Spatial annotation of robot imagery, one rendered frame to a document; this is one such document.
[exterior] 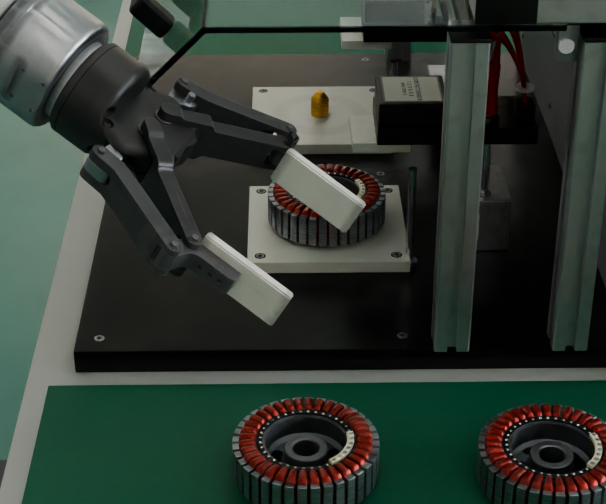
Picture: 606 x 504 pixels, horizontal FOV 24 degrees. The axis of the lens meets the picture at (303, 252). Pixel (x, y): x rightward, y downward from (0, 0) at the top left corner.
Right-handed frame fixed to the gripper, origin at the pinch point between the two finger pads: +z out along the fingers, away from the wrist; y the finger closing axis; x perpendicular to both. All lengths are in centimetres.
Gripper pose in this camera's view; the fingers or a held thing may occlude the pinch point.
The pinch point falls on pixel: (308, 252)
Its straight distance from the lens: 102.1
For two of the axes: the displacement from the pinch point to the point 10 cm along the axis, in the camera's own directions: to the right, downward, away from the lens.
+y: -3.9, 4.7, -8.0
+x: 4.5, -6.6, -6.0
